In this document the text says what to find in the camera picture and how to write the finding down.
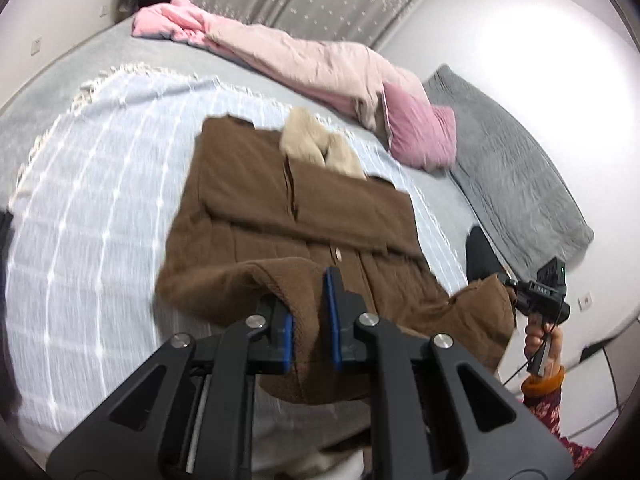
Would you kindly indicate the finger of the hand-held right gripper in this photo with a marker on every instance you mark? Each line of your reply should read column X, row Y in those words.
column 515, row 285

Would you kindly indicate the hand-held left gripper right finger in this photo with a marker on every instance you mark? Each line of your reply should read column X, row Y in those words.
column 333, row 320

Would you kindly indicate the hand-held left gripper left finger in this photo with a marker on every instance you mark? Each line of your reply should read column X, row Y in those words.
column 286, row 342

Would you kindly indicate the brown coat with fur collar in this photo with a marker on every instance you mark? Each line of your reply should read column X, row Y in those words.
column 300, row 210

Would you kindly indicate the person's right hand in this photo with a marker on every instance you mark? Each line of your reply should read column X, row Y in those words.
column 534, row 342

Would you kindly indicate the dark cloth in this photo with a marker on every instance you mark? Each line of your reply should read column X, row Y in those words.
column 482, row 255

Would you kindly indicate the grey quilted cushion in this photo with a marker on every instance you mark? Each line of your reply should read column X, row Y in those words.
column 510, row 175

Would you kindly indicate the pink velvet pillow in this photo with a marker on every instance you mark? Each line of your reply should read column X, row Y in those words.
column 425, row 130

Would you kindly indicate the light blue checked blanket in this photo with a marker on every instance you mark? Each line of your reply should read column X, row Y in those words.
column 100, row 210

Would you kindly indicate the pink duvet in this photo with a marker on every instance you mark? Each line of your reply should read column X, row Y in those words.
column 300, row 60

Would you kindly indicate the black garment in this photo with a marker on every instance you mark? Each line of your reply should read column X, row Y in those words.
column 4, row 232

